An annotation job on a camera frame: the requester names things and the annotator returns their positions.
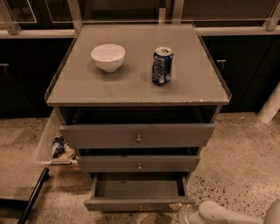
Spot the blue soda can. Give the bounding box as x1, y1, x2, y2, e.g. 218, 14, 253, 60
152, 46, 173, 85

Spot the grey middle drawer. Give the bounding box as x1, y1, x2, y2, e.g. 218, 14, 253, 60
77, 148, 200, 172

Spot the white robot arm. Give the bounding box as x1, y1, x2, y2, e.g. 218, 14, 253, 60
169, 199, 280, 224

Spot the grey bottom drawer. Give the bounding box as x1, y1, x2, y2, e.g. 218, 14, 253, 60
84, 172, 195, 212

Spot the white cylindrical post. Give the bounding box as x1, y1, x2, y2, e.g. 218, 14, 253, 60
257, 81, 280, 124

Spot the white ceramic bowl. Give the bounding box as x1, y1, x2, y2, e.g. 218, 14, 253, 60
91, 44, 126, 73

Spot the clear plastic bin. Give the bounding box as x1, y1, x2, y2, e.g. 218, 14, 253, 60
36, 111, 80, 172

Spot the blue white snack bag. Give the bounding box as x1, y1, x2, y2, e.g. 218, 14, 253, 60
52, 136, 65, 158

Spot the black pole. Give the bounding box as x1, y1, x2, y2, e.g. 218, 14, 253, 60
17, 168, 49, 224

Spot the grey drawer cabinet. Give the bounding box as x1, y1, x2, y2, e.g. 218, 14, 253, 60
44, 24, 233, 182

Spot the grey drawer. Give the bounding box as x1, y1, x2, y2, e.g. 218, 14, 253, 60
77, 148, 200, 172
60, 123, 214, 149
84, 172, 195, 212

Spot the dark cabinet handle right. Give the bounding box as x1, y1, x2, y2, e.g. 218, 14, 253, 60
216, 59, 227, 63

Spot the grey top drawer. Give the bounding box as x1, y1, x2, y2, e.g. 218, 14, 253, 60
60, 123, 214, 149

